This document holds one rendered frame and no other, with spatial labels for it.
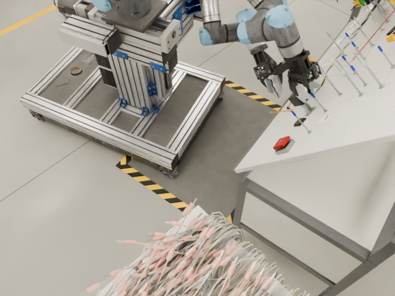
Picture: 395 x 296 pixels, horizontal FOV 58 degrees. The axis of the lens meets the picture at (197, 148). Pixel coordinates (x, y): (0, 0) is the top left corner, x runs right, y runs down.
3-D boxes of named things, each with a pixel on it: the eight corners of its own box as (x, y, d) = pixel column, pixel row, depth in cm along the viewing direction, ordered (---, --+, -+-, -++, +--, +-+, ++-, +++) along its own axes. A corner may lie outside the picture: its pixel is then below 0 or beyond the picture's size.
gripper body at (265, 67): (257, 82, 138) (245, 53, 136) (263, 79, 145) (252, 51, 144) (275, 74, 134) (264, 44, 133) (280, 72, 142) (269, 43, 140)
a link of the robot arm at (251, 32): (255, 32, 126) (283, 27, 118) (241, 50, 121) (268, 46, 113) (247, 12, 122) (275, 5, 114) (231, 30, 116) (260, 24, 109)
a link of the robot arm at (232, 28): (222, 27, 152) (227, 20, 141) (247, 23, 153) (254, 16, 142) (225, 46, 153) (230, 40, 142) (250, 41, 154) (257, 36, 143)
